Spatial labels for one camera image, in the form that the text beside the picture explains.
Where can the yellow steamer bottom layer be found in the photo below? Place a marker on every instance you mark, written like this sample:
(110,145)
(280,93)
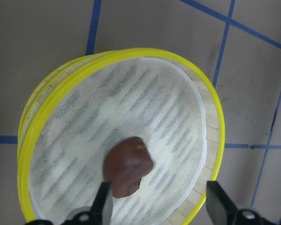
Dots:
(44,89)

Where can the brown chocolate bun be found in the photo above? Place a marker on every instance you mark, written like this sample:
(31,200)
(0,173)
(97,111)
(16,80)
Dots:
(125,165)

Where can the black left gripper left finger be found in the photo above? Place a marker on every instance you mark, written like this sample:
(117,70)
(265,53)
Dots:
(102,207)

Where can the yellow steamer layer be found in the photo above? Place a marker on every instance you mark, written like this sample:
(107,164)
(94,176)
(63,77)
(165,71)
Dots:
(44,89)
(154,94)

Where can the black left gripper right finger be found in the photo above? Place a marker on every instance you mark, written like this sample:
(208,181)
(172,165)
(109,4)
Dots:
(220,208)

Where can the yellow steamer top layer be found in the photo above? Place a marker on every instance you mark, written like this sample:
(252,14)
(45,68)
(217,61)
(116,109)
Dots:
(154,94)

